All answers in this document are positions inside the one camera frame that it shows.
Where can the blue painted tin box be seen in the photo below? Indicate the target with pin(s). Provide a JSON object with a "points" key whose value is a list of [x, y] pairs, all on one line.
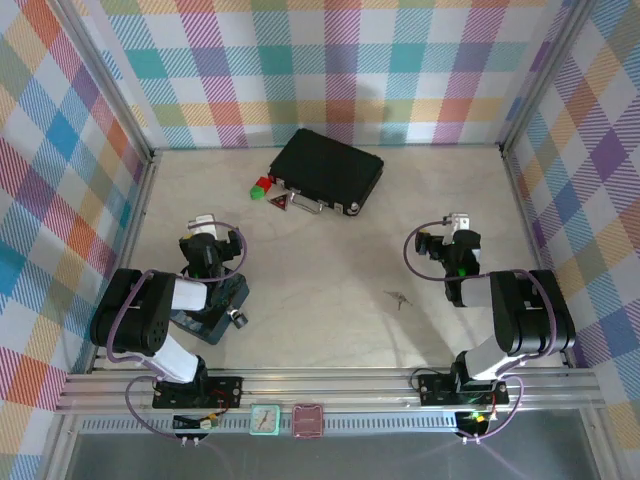
{"points": [[227, 295]]}

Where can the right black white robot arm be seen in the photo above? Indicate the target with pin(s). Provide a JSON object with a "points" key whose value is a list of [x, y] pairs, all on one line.
{"points": [[530, 310]]}

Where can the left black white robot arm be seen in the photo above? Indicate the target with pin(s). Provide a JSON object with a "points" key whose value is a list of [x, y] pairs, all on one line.
{"points": [[135, 310]]}

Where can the small red triangle sign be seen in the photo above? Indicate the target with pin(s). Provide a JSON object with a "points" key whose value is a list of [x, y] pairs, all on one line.
{"points": [[278, 201]]}

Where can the red and green block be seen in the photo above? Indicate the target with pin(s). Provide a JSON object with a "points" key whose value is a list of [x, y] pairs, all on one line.
{"points": [[260, 188]]}

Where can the black briefcase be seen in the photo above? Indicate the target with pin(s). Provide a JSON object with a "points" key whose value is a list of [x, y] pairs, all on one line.
{"points": [[325, 165]]}

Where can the small teal clock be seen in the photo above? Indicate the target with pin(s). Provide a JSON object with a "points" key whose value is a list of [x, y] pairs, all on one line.
{"points": [[264, 420]]}

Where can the small pink case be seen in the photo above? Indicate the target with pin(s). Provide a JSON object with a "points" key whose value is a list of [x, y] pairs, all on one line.
{"points": [[308, 421]]}

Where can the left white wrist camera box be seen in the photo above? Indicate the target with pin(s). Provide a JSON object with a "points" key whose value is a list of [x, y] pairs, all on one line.
{"points": [[205, 224]]}

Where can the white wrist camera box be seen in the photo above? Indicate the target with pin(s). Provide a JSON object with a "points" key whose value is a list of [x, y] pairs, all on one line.
{"points": [[459, 220], [205, 224]]}

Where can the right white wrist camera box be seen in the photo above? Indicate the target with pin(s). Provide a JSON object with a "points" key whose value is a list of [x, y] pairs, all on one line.
{"points": [[459, 220]]}

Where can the aluminium side rail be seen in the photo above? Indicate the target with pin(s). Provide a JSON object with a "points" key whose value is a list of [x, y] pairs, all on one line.
{"points": [[526, 225], [137, 220]]}

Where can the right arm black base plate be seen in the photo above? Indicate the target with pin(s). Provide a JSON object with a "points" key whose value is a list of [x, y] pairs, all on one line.
{"points": [[435, 390]]}

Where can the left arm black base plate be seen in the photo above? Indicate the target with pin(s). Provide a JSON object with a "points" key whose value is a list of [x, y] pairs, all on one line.
{"points": [[230, 392]]}

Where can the aluminium mounting rail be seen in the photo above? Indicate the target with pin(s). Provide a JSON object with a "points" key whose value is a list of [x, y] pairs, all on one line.
{"points": [[325, 387]]}

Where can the aluminium frame post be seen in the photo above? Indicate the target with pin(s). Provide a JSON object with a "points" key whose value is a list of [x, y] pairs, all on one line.
{"points": [[106, 75], [547, 75]]}

